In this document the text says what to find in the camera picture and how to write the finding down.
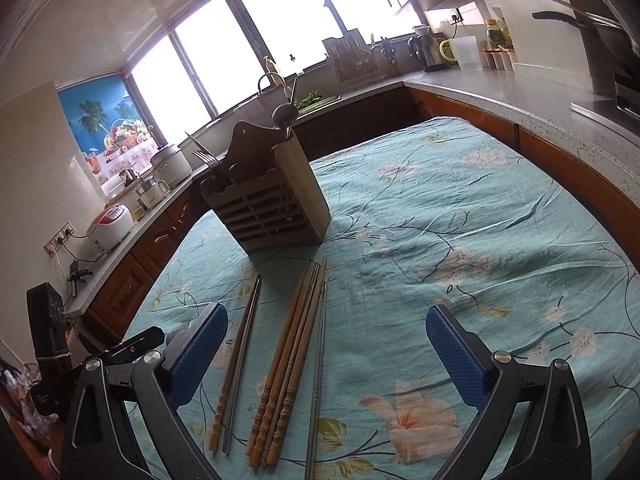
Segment metal chopstick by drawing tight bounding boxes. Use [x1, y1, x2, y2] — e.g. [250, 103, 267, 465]
[304, 282, 328, 480]
[222, 274, 262, 455]

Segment silver metal spoon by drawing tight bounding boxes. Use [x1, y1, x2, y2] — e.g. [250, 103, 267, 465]
[272, 77, 299, 138]

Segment silver fork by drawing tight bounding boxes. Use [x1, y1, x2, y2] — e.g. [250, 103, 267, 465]
[205, 161, 229, 186]
[186, 133, 219, 168]

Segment black box device left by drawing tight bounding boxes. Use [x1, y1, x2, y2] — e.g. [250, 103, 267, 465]
[26, 282, 68, 360]

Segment teal floral tablecloth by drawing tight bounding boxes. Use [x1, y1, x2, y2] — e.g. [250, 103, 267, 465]
[129, 117, 639, 479]

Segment red white rice cooker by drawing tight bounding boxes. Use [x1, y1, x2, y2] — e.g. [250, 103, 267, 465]
[86, 204, 134, 254]

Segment small white electric pot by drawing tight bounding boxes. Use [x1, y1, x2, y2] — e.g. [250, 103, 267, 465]
[136, 176, 170, 210]

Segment wooden utensil holder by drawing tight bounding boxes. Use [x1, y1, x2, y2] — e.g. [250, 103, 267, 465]
[200, 122, 331, 254]

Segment large white rice cooker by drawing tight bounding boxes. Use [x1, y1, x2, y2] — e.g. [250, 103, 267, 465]
[151, 144, 192, 188]

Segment tropical fruit window poster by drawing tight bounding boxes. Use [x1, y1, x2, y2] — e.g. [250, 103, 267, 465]
[58, 75, 158, 188]

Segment green vegetables in sink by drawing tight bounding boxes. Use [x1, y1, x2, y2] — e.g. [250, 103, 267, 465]
[294, 90, 341, 114]

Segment gas stove top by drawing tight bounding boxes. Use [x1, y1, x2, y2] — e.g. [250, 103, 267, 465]
[570, 99, 639, 136]

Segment chrome sink faucet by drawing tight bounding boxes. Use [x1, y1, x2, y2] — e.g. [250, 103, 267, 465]
[257, 70, 291, 99]

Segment dish soap bottle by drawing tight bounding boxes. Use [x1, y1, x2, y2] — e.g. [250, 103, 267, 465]
[264, 55, 284, 87]

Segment wooden dish rack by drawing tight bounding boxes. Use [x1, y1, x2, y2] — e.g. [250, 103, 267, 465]
[322, 29, 378, 82]

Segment black knife block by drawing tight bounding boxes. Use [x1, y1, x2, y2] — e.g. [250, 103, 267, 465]
[371, 37, 399, 77]

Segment yellow oil bottle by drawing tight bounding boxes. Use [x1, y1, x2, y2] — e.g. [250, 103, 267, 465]
[486, 18, 508, 49]

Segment wall power socket left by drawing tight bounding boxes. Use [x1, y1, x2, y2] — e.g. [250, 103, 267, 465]
[43, 222, 75, 257]

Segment clear jug green handle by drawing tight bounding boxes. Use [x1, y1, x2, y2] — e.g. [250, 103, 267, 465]
[439, 36, 483, 73]

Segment black wok with handle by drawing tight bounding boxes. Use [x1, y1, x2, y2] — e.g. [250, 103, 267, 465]
[532, 0, 639, 96]

